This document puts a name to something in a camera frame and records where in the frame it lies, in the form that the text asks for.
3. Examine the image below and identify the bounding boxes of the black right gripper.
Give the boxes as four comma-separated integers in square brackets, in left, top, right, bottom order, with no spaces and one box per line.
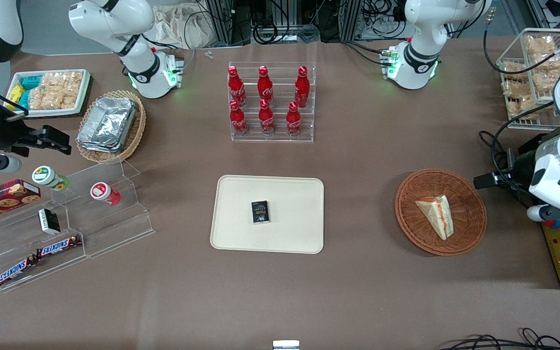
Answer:
[0,115,72,157]

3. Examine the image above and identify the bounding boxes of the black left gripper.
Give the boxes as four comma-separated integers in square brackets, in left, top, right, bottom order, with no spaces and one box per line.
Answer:
[473,152,536,196]

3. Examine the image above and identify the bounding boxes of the triangle sandwich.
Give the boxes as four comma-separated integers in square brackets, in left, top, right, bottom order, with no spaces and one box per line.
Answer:
[415,194,455,241]

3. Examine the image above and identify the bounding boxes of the white rectangular snack tray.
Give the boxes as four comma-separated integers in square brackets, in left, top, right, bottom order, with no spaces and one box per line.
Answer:
[5,69,92,119]

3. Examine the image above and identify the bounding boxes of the brown wicker basket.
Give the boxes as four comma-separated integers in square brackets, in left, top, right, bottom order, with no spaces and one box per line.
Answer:
[394,168,488,257]

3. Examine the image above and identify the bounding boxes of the light wicker oval basket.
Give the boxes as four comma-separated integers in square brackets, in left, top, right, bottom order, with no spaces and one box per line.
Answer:
[75,89,147,164]

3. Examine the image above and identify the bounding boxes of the beige plastic tray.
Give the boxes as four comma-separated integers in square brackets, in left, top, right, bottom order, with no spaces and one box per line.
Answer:
[210,175,325,255]

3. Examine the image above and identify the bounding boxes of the green lid snack cup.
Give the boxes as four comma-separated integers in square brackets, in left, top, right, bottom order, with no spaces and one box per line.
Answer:
[32,165,70,192]

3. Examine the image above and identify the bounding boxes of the clear rice cracker bag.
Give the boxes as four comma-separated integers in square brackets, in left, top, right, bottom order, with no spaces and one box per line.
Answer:
[40,71,84,90]
[60,85,83,109]
[28,87,62,110]

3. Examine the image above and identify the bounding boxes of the aluminium foil container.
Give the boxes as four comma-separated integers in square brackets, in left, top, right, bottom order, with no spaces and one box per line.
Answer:
[76,139,124,155]
[77,96,138,147]

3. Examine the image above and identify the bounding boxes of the yellow snack packet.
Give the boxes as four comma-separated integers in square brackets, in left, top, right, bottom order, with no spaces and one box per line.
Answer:
[7,83,26,110]

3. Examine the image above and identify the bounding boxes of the red lid snack cup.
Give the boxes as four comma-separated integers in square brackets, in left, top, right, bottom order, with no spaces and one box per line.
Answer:
[90,181,122,207]

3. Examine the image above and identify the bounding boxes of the red tartan cookie box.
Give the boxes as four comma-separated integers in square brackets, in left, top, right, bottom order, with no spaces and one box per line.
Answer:
[0,178,42,226]

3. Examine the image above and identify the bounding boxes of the small black white box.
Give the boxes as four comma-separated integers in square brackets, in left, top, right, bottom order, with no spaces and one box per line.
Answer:
[38,208,61,236]

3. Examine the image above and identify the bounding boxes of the clear fried snack bag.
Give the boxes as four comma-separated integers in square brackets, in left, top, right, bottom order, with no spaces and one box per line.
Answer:
[506,95,554,121]
[525,35,556,55]
[501,80,529,99]
[501,60,529,82]
[530,52,560,72]
[533,69,560,93]

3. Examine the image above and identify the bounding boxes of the snickers chocolate bar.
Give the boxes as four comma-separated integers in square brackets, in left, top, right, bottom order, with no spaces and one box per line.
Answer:
[35,234,83,259]
[0,256,40,288]

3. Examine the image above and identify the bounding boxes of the clear acrylic step shelf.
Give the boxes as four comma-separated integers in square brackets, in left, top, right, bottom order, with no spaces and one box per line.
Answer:
[0,157,156,293]

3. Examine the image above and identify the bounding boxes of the beige cloth bag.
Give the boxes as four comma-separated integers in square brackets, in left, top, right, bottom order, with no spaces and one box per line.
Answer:
[152,2,213,50]

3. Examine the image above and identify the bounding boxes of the red cola bottle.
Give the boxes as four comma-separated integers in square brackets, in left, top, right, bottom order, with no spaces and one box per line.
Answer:
[258,99,276,136]
[227,66,247,108]
[228,100,249,137]
[286,101,303,139]
[294,66,311,109]
[257,65,275,105]

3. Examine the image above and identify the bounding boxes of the clear acrylic bottle rack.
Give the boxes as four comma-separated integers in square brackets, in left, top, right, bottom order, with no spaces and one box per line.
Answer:
[227,61,317,143]

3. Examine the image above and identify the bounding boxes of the small black card box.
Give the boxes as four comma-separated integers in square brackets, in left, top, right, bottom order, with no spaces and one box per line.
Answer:
[251,200,271,225]

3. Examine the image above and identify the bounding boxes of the black machine power cable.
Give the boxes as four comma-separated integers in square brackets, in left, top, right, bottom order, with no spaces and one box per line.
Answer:
[478,100,556,210]

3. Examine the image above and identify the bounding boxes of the white wire basket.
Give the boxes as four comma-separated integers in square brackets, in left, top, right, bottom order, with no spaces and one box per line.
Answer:
[496,28,560,131]

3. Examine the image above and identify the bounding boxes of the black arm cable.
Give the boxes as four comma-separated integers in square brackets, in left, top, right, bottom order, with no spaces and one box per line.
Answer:
[483,8,560,75]

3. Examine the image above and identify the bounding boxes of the black floor cable bundle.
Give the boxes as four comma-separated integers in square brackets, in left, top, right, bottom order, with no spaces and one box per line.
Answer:
[439,327,560,350]

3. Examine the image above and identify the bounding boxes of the coiled black cable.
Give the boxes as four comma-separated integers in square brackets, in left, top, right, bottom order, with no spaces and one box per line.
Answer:
[253,20,291,45]

